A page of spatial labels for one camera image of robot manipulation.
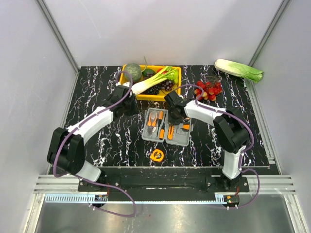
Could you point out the napa cabbage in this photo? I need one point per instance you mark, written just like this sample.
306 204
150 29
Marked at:
239 70

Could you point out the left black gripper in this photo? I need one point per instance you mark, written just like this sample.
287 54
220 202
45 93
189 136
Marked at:
132 107

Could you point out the orange black screwdriver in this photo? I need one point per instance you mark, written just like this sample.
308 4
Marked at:
162 129
160 118

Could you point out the yellow tape measure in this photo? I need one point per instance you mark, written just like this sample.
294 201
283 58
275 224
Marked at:
157 155

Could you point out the red cherry bunch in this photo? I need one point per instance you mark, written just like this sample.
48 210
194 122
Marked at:
211 89

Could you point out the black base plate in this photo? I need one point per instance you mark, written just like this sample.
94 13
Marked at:
173 183

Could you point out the dark purple grape bunch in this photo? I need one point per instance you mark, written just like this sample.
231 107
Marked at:
166 85

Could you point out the orange utility knife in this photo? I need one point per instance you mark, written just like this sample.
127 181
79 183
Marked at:
170 132

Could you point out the orange pliers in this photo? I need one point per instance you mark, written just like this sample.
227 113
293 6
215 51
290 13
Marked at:
151 125

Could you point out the green cantaloupe melon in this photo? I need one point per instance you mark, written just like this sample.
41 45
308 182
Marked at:
134 70

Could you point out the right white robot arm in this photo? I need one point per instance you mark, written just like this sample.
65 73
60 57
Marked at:
231 131

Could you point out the grey plastic tool case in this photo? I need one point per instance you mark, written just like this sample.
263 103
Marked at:
180 138

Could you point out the white green leek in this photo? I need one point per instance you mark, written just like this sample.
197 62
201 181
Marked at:
166 73

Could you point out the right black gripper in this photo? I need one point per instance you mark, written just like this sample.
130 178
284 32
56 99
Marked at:
177 116

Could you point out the green fruit in tray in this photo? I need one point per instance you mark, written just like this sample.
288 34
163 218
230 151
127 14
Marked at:
147 73

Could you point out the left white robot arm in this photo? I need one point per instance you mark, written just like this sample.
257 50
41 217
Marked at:
67 148

